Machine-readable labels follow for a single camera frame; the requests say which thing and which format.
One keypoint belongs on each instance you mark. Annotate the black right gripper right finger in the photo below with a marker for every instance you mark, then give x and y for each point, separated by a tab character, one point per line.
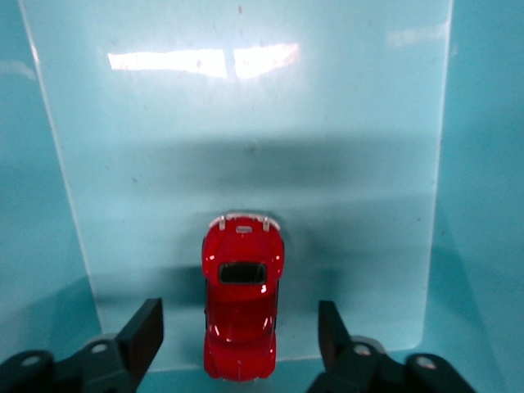
356	368

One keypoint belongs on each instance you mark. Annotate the red beetle toy car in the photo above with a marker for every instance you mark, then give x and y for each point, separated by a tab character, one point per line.
241	319

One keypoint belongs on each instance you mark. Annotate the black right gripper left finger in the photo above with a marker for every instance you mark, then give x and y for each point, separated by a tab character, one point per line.
102	364

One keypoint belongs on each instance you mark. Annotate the blue plastic box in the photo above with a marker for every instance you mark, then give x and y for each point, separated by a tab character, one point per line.
262	123

